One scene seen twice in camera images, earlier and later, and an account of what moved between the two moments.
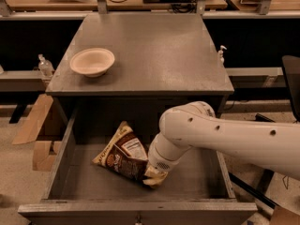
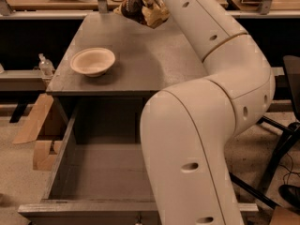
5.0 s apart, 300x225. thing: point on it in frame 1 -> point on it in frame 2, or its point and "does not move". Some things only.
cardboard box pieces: x=43 y=154 does not move
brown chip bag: x=126 y=153 -> x=153 y=12
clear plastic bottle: x=45 y=67 does not move
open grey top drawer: x=80 y=191 does not move
